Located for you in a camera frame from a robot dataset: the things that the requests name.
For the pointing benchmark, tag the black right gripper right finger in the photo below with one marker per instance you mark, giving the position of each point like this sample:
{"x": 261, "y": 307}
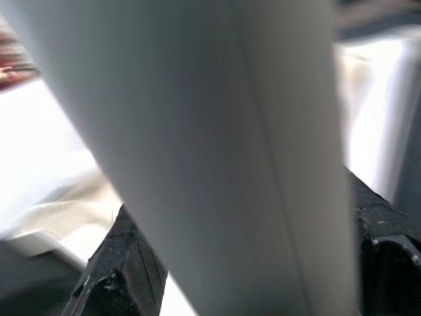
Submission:
{"x": 388, "y": 263}

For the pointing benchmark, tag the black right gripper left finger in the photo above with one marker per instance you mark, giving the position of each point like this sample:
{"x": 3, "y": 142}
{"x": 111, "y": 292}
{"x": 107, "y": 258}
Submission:
{"x": 118, "y": 270}

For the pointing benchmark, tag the white plastic table leg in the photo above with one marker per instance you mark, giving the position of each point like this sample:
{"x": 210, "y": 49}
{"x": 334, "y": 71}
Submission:
{"x": 213, "y": 148}

